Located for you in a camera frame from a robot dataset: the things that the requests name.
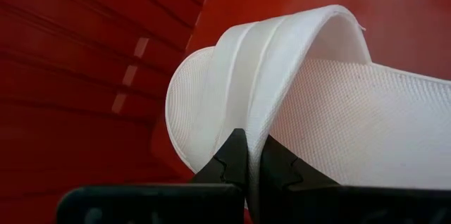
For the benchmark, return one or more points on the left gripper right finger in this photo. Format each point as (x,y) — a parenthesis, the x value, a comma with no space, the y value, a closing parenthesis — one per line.
(352,206)

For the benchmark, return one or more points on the white rubber slide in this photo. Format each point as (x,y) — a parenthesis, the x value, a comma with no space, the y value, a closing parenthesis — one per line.
(352,118)

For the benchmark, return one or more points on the red plastic bin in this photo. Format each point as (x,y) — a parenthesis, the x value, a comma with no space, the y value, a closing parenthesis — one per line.
(70,58)

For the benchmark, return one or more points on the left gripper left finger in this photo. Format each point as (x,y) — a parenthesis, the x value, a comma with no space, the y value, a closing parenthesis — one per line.
(158,206)

